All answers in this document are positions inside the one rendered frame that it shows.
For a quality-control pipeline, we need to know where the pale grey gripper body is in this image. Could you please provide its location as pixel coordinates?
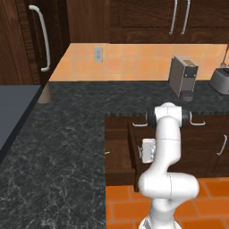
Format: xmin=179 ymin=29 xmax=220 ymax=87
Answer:
xmin=141 ymin=138 xmax=157 ymax=165

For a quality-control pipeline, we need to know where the dark wood wall cupboard door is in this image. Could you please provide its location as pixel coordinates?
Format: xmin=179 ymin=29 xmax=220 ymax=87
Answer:
xmin=178 ymin=0 xmax=229 ymax=45
xmin=108 ymin=0 xmax=181 ymax=45

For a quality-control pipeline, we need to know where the dark wood base cupboard door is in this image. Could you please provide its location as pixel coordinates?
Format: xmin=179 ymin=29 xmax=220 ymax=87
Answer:
xmin=207 ymin=118 xmax=229 ymax=179

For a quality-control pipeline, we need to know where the white base cupboard door handle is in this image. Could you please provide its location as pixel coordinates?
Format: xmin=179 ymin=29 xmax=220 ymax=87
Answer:
xmin=216 ymin=134 xmax=228 ymax=157

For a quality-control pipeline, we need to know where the dark wood tall cupboard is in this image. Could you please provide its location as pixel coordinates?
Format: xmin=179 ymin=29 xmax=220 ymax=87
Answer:
xmin=0 ymin=0 xmax=72 ymax=87

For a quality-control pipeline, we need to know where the silver toaster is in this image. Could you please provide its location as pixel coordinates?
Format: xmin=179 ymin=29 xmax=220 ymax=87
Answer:
xmin=208 ymin=67 xmax=229 ymax=96

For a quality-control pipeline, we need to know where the grey hanging kitchen tool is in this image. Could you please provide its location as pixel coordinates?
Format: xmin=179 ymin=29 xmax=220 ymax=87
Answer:
xmin=221 ymin=44 xmax=229 ymax=68

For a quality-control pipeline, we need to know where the dark wood base cupboard panel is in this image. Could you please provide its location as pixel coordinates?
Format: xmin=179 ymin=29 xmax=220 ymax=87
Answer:
xmin=104 ymin=116 xmax=136 ymax=187

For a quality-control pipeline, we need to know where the long white cupboard handle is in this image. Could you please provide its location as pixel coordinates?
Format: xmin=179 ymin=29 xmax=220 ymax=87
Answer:
xmin=28 ymin=4 xmax=52 ymax=72

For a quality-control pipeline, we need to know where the grey wall socket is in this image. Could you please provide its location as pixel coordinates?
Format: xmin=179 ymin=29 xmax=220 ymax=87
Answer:
xmin=93 ymin=46 xmax=104 ymax=63

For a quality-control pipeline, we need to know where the grey coffee machine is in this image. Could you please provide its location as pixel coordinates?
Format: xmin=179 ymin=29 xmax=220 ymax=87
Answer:
xmin=168 ymin=55 xmax=199 ymax=103

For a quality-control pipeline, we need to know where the white wall cupboard handle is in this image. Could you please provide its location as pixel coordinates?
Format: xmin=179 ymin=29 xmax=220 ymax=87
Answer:
xmin=180 ymin=0 xmax=191 ymax=36
xmin=168 ymin=0 xmax=179 ymax=36

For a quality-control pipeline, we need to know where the white drawer handle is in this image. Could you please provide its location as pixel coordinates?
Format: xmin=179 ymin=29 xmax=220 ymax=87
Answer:
xmin=131 ymin=118 xmax=207 ymax=128

